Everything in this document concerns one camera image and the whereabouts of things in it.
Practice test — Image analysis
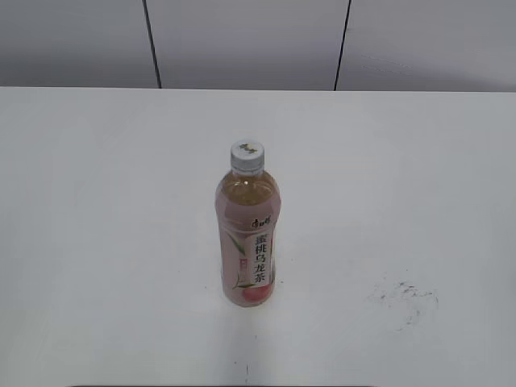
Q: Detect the peach oolong tea bottle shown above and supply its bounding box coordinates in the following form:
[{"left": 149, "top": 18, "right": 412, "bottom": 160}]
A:
[{"left": 213, "top": 160, "right": 284, "bottom": 310}]

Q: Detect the white bottle cap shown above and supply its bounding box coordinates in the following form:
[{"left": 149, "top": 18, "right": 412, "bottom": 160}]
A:
[{"left": 230, "top": 140, "right": 265, "bottom": 173}]

